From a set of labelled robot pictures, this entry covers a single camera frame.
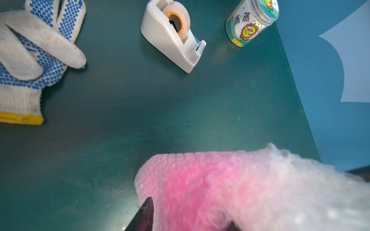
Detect blue white work gloves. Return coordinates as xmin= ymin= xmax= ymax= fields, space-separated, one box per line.
xmin=1 ymin=1 xmax=87 ymax=125

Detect white tape dispenser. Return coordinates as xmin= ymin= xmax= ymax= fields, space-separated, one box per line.
xmin=140 ymin=0 xmax=207 ymax=74

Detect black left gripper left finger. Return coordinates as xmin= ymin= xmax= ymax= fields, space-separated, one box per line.
xmin=125 ymin=197 xmax=154 ymax=231

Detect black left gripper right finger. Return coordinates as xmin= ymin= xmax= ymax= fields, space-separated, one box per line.
xmin=225 ymin=221 xmax=241 ymax=231

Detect green labelled round tin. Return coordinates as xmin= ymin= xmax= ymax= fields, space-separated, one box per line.
xmin=225 ymin=0 xmax=279 ymax=47

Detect clear bubble wrap sheet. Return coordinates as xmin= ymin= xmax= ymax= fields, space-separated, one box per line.
xmin=134 ymin=142 xmax=370 ymax=231

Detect pink plastic wine glass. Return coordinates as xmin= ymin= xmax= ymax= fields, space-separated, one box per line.
xmin=135 ymin=152 xmax=253 ymax=231

